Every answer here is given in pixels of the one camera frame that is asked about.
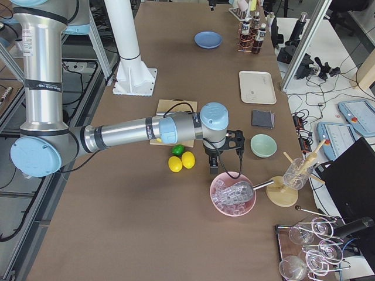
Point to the tea bottle two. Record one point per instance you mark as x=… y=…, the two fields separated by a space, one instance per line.
x=245 y=32

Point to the wooden cup stand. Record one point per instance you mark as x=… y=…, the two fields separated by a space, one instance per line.
x=284 y=196

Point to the cream rabbit tray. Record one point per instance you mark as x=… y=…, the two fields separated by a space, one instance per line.
x=256 y=87

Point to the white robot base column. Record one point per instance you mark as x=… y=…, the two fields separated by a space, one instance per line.
x=133 y=76

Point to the tea bottle three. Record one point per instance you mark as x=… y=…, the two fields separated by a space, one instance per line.
x=256 y=21

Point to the teach pendant near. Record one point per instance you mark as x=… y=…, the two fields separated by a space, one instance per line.
x=339 y=136

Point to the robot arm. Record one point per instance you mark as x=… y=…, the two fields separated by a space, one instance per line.
x=46 y=143

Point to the wine glass rack tray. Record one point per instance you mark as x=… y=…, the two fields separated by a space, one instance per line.
x=309 y=249

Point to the copper wire bottle rack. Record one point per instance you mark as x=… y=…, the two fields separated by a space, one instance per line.
x=251 y=35

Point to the grey folded cloth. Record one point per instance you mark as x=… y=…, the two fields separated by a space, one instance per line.
x=264 y=119

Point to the tea bottle one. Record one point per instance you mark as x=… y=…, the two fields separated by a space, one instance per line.
x=259 y=38

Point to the pink bowl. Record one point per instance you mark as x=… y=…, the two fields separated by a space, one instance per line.
x=220 y=183

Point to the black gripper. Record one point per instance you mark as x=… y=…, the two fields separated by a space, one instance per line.
x=211 y=152

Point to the blue plate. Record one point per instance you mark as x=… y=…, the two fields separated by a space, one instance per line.
x=208 y=39

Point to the clear ice cube pile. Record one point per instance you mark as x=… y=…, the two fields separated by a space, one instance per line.
x=227 y=196

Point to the yellow lemon far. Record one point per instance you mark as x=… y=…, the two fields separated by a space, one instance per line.
x=175 y=164

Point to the green lime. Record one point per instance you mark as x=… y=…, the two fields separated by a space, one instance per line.
x=178 y=150

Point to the teach pendant far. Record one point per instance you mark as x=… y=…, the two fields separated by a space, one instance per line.
x=360 y=114

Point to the yellow lemon near bowl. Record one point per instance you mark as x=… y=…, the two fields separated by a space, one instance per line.
x=188 y=160

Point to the wooden cutting board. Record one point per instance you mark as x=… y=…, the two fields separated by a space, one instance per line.
x=165 y=105

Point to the teach pendant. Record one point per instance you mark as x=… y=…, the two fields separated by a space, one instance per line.
x=339 y=136
x=360 y=114

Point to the metal ice scoop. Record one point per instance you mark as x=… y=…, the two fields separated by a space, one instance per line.
x=244 y=191

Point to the green bowl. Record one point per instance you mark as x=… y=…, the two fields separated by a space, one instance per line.
x=263 y=145

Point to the clear glass on stand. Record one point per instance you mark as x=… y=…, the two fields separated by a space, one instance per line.
x=294 y=177

